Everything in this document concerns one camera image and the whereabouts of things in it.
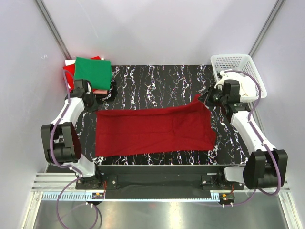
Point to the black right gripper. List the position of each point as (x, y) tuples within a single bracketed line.
[(209, 97)]

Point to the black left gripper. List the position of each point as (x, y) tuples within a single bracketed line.
[(107, 91)]

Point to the dark red t-shirt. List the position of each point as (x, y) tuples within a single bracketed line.
[(132, 132)]

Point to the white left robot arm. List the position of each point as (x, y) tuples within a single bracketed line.
[(60, 142)]

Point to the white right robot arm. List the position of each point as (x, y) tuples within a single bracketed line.
[(266, 165)]

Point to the red folded t-shirt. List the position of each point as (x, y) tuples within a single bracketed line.
[(69, 76)]

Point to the white crumpled t-shirt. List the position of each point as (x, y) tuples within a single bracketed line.
[(247, 85)]

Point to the white plastic basket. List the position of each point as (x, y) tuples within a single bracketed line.
[(239, 63)]

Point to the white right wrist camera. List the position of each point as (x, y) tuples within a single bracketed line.
[(219, 85)]

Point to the aluminium frame post left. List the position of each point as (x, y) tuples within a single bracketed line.
[(53, 29)]

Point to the aluminium frame post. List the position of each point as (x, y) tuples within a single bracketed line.
[(53, 29), (266, 26)]

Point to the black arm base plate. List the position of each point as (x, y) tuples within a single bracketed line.
[(165, 182)]

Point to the aluminium frame post right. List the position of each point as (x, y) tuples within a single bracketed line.
[(266, 26)]

